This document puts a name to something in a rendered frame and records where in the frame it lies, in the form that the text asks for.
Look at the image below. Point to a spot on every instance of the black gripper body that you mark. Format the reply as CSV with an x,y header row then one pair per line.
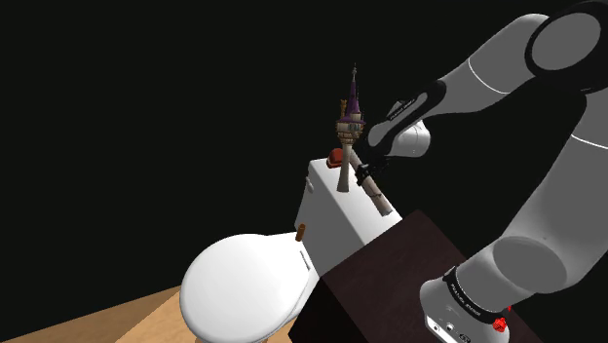
x,y
371,164

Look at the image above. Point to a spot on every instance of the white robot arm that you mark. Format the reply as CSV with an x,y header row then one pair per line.
x,y
536,199

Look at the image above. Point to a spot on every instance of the red round object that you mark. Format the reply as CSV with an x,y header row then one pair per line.
x,y
335,157

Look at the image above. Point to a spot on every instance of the beige long rod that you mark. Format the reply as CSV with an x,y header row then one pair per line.
x,y
382,199

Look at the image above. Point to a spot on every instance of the purple-roofed tower figure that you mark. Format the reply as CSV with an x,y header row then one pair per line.
x,y
352,111

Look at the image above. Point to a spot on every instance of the small brown cylinder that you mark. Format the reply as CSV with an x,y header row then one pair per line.
x,y
300,232

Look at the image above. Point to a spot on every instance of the dark brown robot stand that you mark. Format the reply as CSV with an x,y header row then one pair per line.
x,y
384,285

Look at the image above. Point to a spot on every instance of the white toilet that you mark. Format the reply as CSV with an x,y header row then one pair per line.
x,y
237,285

